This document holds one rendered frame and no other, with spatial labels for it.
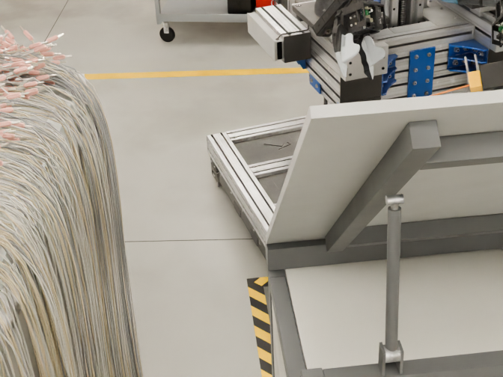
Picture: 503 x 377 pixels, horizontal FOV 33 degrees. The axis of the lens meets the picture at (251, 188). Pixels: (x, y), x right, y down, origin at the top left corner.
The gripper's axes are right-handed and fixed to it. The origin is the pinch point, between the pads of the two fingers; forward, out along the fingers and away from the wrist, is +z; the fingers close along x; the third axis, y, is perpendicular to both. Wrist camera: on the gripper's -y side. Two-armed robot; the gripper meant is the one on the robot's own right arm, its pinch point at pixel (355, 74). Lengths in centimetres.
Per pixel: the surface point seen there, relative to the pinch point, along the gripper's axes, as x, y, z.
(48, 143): -73, -4, 14
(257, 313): 74, -121, 59
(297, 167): -44, 22, 23
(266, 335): 69, -112, 67
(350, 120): -55, 43, 19
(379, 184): -32, 29, 26
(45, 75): -67, -13, 1
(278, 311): -4, -28, 50
